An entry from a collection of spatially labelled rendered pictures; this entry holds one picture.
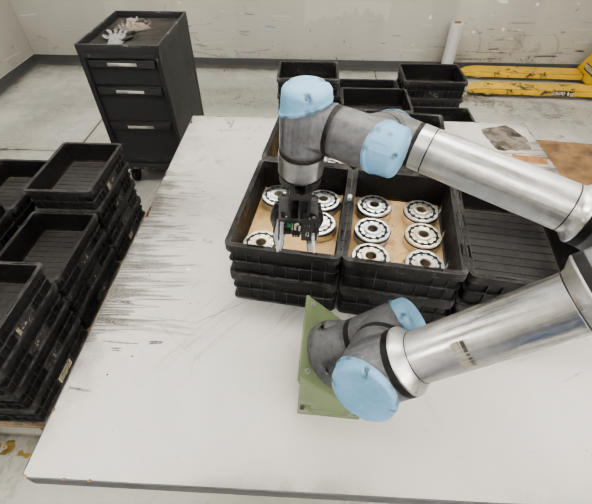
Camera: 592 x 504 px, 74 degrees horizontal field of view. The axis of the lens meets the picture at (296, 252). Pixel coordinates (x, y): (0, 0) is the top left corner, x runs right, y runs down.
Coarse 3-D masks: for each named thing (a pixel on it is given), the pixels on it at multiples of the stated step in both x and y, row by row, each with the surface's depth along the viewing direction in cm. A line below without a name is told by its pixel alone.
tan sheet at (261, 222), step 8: (264, 208) 125; (256, 216) 122; (264, 216) 122; (336, 216) 122; (256, 224) 120; (264, 224) 120; (248, 232) 117; (272, 232) 117; (336, 232) 117; (288, 240) 115; (296, 240) 115; (328, 240) 115; (288, 248) 113; (296, 248) 113; (304, 248) 113; (312, 248) 113; (320, 248) 113; (328, 248) 113
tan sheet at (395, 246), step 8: (400, 208) 125; (392, 216) 122; (400, 216) 122; (352, 224) 120; (400, 224) 120; (352, 232) 117; (392, 232) 117; (400, 232) 117; (352, 240) 115; (392, 240) 115; (400, 240) 115; (352, 248) 113; (384, 248) 113; (392, 248) 113; (400, 248) 113; (440, 248) 113; (392, 256) 110; (400, 256) 110; (440, 256) 110
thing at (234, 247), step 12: (324, 168) 124; (336, 168) 123; (348, 168) 123; (252, 180) 118; (348, 180) 121; (348, 192) 114; (240, 204) 111; (348, 204) 111; (240, 216) 107; (228, 240) 101; (240, 252) 100; (252, 252) 100; (264, 252) 99; (276, 252) 98; (288, 252) 98; (300, 252) 98; (312, 252) 98; (336, 252) 98; (324, 264) 98; (336, 264) 98
